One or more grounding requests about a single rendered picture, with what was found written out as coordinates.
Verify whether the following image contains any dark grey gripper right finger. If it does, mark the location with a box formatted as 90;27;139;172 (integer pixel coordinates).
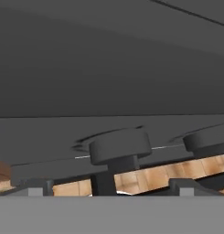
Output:
168;177;223;197

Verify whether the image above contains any dark grey stove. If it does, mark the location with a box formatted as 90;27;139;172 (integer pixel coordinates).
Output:
0;0;224;187

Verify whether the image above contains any dark grey stove knob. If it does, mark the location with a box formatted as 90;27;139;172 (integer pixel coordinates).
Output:
182;123;224;160
88;127;153;197

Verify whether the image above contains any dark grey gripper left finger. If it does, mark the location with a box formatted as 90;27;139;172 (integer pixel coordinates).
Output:
0;178;54;197

